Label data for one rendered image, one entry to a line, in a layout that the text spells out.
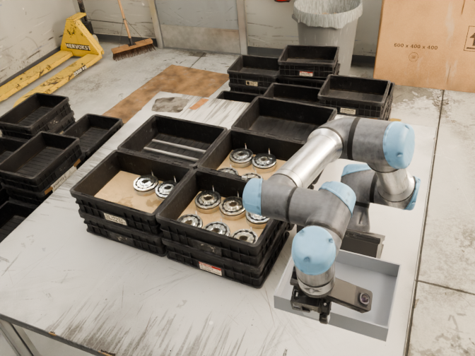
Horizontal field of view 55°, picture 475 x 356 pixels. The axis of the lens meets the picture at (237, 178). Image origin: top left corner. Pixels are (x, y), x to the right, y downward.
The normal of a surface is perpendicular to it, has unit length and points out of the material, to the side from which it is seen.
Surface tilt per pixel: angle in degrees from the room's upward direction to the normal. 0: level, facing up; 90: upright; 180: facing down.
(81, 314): 0
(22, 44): 90
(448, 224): 0
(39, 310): 0
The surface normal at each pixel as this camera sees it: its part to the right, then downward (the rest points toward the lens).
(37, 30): 0.92, 0.18
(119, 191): -0.09, -0.77
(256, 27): -0.38, 0.61
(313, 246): -0.18, -0.58
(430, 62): -0.39, 0.38
